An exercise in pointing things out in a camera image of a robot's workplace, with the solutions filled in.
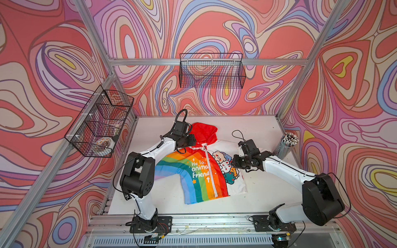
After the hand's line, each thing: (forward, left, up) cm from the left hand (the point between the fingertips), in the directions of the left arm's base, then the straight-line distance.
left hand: (195, 140), depth 93 cm
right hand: (-15, -22, -5) cm, 27 cm away
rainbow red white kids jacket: (-15, -6, -9) cm, 18 cm away
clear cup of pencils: (-6, -52, +8) cm, 53 cm away
